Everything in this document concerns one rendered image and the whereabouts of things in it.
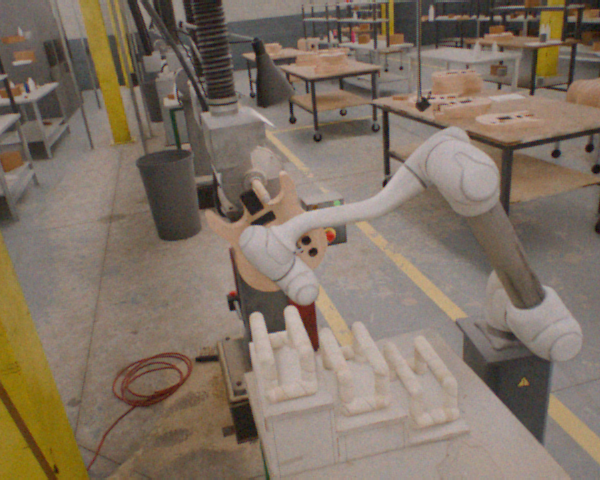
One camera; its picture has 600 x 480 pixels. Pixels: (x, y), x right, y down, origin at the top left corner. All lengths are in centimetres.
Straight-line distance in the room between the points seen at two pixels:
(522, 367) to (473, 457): 77
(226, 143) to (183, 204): 311
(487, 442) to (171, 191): 381
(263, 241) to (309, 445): 59
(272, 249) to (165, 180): 322
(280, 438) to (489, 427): 49
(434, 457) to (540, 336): 61
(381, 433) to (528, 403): 98
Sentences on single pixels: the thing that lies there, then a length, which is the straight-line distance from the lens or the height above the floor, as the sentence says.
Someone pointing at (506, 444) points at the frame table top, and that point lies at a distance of 134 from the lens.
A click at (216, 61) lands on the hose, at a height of 170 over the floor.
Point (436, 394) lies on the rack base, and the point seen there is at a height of 94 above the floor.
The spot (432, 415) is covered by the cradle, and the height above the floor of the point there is 98.
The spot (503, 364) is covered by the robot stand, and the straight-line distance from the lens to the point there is 196.
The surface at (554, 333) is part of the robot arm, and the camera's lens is 173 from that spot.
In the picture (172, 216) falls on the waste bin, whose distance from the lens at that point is 481.
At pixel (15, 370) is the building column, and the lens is 196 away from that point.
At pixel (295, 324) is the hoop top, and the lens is 119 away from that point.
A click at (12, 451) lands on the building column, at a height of 58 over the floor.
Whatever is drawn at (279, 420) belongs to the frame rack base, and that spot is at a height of 109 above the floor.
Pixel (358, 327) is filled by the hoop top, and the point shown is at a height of 113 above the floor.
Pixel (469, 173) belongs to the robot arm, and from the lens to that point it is 138.
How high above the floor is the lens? 186
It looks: 24 degrees down
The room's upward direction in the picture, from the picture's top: 6 degrees counter-clockwise
